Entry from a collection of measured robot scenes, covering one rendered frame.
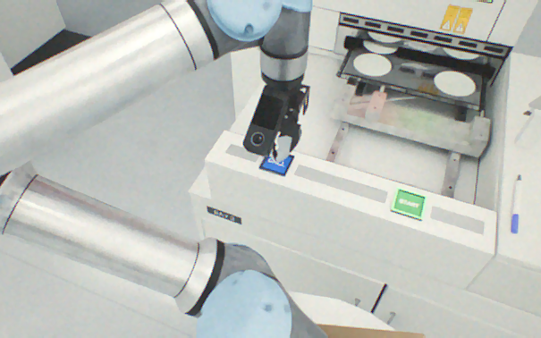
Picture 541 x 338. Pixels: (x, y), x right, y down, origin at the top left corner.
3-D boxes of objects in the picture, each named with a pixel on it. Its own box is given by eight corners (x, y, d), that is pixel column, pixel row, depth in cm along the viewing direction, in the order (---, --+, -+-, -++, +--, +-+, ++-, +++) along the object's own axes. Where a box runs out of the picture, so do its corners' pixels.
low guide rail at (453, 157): (459, 93, 118) (463, 85, 116) (467, 95, 117) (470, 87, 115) (434, 235, 88) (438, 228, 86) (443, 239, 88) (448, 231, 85)
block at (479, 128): (470, 123, 101) (476, 114, 99) (486, 127, 101) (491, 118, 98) (468, 146, 97) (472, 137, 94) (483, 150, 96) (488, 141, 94)
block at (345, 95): (342, 91, 109) (343, 82, 107) (354, 94, 109) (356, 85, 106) (333, 110, 105) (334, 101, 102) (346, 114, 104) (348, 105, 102)
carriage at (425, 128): (337, 98, 112) (339, 90, 110) (480, 136, 103) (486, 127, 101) (328, 117, 107) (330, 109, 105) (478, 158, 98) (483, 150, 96)
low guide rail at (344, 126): (365, 71, 125) (367, 63, 122) (371, 72, 124) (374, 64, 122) (312, 195, 95) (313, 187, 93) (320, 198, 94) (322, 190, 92)
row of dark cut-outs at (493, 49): (340, 21, 119) (341, 12, 117) (503, 54, 108) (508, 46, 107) (339, 21, 119) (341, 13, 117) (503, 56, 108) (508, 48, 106)
